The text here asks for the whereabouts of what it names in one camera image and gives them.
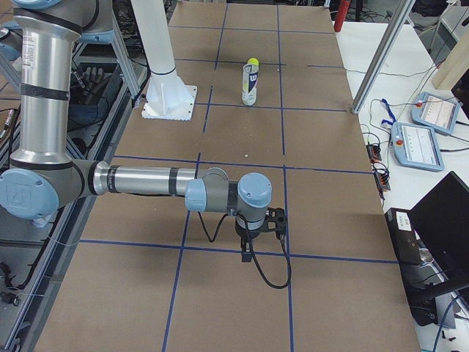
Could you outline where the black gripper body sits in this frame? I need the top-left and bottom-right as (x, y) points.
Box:
(235, 214), (270, 239)

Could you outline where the yellow tennis ball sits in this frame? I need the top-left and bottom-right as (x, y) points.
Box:
(248, 57), (259, 66)

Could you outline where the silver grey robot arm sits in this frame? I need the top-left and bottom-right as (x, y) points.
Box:
(1, 1), (272, 262)

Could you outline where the clear tennis ball can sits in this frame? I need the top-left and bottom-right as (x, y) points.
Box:
(242, 63), (259, 106)

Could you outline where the orange black connector board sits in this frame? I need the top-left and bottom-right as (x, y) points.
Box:
(366, 144), (382, 162)

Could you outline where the black computer box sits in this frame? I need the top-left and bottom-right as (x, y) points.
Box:
(385, 208), (459, 329)

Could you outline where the near teach pendant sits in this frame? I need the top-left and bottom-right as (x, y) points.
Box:
(391, 122), (445, 172)

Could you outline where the teach pendant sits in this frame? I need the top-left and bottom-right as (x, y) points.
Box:
(411, 92), (461, 136)
(391, 122), (445, 172)

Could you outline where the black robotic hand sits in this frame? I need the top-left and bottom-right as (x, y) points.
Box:
(70, 66), (111, 105)

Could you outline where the far teach pendant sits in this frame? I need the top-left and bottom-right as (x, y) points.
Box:
(411, 92), (461, 136)

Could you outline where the red fire extinguisher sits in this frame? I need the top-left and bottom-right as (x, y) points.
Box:
(334, 0), (351, 33)

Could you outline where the wooden plank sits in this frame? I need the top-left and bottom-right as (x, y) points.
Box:
(432, 0), (469, 91)

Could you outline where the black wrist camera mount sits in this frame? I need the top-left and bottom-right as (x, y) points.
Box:
(262, 208), (288, 239)

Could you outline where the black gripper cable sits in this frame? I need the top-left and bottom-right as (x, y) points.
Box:
(197, 211), (292, 290)

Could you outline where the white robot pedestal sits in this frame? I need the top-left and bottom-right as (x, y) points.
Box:
(131, 0), (197, 121)

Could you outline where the aluminium frame post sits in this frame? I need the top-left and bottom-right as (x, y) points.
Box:
(351, 0), (416, 114)

